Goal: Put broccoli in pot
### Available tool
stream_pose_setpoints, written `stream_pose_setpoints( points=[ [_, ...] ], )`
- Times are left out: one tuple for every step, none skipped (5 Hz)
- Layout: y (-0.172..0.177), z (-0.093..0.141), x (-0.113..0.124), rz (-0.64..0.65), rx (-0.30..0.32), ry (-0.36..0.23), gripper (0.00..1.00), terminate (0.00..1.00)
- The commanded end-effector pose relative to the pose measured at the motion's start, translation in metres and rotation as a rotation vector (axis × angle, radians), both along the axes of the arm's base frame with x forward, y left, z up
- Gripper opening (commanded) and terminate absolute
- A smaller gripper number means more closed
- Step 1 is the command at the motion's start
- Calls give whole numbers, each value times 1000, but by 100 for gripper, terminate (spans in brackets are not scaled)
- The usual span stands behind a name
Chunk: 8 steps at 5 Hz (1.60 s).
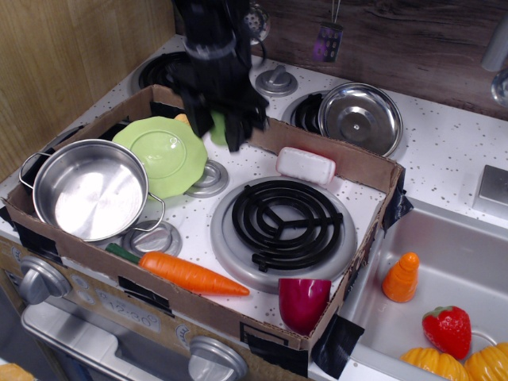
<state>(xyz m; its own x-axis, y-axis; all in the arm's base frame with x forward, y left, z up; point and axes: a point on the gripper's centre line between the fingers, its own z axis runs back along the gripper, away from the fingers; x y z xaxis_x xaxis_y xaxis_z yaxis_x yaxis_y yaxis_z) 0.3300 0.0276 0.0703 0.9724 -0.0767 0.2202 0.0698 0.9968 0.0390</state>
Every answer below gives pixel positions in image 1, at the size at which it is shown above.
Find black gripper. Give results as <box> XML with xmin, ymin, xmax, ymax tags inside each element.
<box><xmin>167</xmin><ymin>59</ymin><xmax>268</xmax><ymax>152</ymax></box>

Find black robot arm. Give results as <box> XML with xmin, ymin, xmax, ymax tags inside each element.
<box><xmin>173</xmin><ymin>1</ymin><xmax>269</xmax><ymax>152</ymax></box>

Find silver metal pot lid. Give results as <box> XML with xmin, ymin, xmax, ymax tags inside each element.
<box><xmin>317</xmin><ymin>83</ymin><xmax>403</xmax><ymax>157</ymax></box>

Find silver metal pot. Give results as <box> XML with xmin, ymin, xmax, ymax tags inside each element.
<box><xmin>22</xmin><ymin>139</ymin><xmax>155</xmax><ymax>243</ymax></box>

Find yellow toy food piece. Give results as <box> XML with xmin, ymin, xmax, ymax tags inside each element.
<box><xmin>174</xmin><ymin>114</ymin><xmax>191</xmax><ymax>125</ymax></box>

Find silver stovetop knob middle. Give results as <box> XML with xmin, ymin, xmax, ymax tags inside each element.
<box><xmin>185</xmin><ymin>160</ymin><xmax>229</xmax><ymax>198</ymax></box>

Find silver stovetop knob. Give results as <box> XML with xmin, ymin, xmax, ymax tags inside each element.
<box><xmin>121</xmin><ymin>220</ymin><xmax>183</xmax><ymax>257</ymax></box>
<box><xmin>185</xmin><ymin>160</ymin><xmax>229</xmax><ymax>198</ymax></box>

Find light green plastic plate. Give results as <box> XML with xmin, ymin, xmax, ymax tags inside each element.
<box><xmin>113</xmin><ymin>116</ymin><xmax>208</xmax><ymax>198</ymax></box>

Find silver rear stove knob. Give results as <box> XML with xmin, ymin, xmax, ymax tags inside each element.
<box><xmin>255</xmin><ymin>65</ymin><xmax>298</xmax><ymax>98</ymax></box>

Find black rear left burner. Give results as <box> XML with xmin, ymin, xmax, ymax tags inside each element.
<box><xmin>130</xmin><ymin>52</ymin><xmax>190</xmax><ymax>93</ymax></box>

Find black rear right burner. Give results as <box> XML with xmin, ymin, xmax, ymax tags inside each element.
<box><xmin>282</xmin><ymin>91</ymin><xmax>327</xmax><ymax>135</ymax></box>

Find hanging silver strainer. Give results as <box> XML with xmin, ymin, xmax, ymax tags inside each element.
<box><xmin>244</xmin><ymin>1</ymin><xmax>271</xmax><ymax>45</ymax></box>

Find black front stove burner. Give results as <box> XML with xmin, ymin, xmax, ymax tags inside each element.
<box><xmin>210</xmin><ymin>177</ymin><xmax>357</xmax><ymax>294</ymax></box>

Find hanging purple spatula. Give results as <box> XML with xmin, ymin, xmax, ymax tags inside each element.
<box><xmin>312</xmin><ymin>0</ymin><xmax>344</xmax><ymax>63</ymax></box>

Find silver stovetop knob front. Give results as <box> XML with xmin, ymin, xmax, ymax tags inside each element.
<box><xmin>121</xmin><ymin>220</ymin><xmax>183</xmax><ymax>257</ymax></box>

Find orange toy carrot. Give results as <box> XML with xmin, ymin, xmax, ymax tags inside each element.
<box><xmin>106</xmin><ymin>243</ymin><xmax>250</xmax><ymax>297</ymax></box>

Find brown cardboard fence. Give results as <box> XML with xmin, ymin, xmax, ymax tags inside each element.
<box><xmin>0</xmin><ymin>83</ymin><xmax>414</xmax><ymax>379</ymax></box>

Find dark red plastic cup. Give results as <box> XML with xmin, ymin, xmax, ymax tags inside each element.
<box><xmin>279</xmin><ymin>278</ymin><xmax>332</xmax><ymax>336</ymax></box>

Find silver oven knob right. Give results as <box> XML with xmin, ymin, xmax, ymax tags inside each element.
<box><xmin>188</xmin><ymin>336</ymin><xmax>248</xmax><ymax>381</ymax></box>

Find silver oven knob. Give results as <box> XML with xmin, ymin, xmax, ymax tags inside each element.
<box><xmin>19</xmin><ymin>256</ymin><xmax>72</xmax><ymax>305</ymax></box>
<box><xmin>188</xmin><ymin>336</ymin><xmax>248</xmax><ymax>381</ymax></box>

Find silver oven knob left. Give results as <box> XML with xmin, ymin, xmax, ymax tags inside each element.
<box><xmin>19</xmin><ymin>256</ymin><xmax>72</xmax><ymax>305</ymax></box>

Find orange toy cone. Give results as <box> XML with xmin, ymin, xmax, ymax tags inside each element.
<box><xmin>382</xmin><ymin>252</ymin><xmax>420</xmax><ymax>302</ymax></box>

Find silver sink basin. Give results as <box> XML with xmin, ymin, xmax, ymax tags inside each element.
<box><xmin>341</xmin><ymin>199</ymin><xmax>507</xmax><ymax>380</ymax></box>

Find silver faucet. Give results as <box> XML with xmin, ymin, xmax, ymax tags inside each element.
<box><xmin>481</xmin><ymin>14</ymin><xmax>507</xmax><ymax>108</ymax></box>

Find silver faucet base block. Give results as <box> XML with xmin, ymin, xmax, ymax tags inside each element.
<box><xmin>472</xmin><ymin>165</ymin><xmax>507</xmax><ymax>219</ymax></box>

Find red toy strawberry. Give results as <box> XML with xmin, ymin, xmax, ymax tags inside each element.
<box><xmin>421</xmin><ymin>306</ymin><xmax>472</xmax><ymax>360</ymax></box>

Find orange object bottom left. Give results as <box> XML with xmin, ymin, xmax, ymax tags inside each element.
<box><xmin>0</xmin><ymin>363</ymin><xmax>35</xmax><ymax>381</ymax></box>

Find orange toy pumpkin left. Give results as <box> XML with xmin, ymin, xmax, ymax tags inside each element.
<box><xmin>400</xmin><ymin>348</ymin><xmax>470</xmax><ymax>381</ymax></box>

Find orange toy pumpkin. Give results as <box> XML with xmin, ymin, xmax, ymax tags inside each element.
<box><xmin>400</xmin><ymin>348</ymin><xmax>470</xmax><ymax>381</ymax></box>
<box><xmin>464</xmin><ymin>342</ymin><xmax>507</xmax><ymax>381</ymax></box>

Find orange toy pumpkin right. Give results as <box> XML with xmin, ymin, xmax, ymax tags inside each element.
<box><xmin>464</xmin><ymin>342</ymin><xmax>507</xmax><ymax>381</ymax></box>

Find silver oven door handle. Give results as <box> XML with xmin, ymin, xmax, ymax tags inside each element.
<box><xmin>21</xmin><ymin>302</ymin><xmax>190</xmax><ymax>380</ymax></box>

